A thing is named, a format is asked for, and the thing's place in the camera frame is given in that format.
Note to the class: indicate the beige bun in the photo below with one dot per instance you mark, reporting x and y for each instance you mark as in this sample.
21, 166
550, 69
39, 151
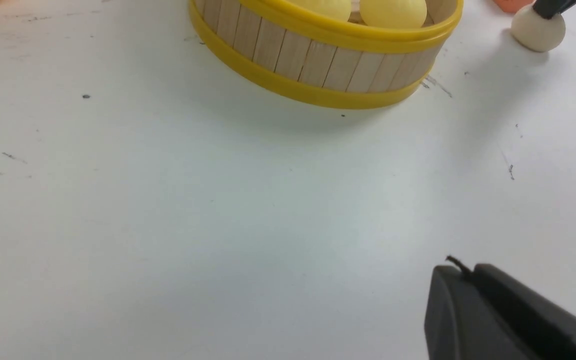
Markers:
535, 33

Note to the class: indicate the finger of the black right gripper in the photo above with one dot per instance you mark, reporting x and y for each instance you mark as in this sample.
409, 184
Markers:
547, 9

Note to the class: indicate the yellow bun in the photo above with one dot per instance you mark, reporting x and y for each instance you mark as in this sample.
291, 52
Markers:
339, 10
394, 14

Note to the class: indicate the bamboo steamer tray yellow rim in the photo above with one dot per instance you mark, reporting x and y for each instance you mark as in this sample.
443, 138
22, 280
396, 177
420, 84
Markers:
307, 57

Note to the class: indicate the yellow bun front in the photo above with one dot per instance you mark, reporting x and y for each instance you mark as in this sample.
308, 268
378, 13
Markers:
339, 10

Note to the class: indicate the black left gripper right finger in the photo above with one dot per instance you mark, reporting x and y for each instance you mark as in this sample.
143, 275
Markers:
544, 328

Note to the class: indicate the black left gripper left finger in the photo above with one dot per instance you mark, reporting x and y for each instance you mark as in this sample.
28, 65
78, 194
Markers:
460, 325

